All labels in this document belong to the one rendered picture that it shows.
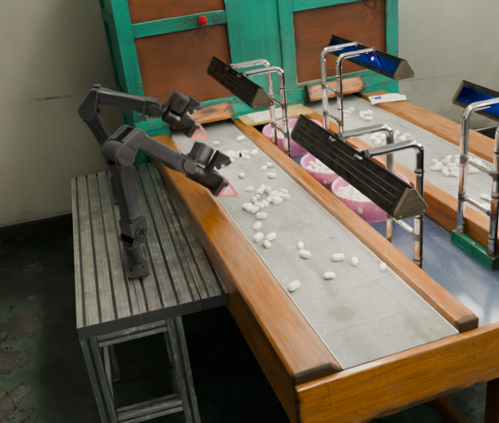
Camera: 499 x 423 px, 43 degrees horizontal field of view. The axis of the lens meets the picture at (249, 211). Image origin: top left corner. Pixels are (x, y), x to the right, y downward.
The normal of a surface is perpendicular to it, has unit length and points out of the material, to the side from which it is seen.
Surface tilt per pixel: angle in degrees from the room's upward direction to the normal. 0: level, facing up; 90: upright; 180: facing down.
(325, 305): 0
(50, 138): 90
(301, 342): 0
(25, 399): 0
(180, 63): 90
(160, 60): 90
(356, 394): 90
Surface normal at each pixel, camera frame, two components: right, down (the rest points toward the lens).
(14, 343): -0.11, -0.89
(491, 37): 0.25, 0.40
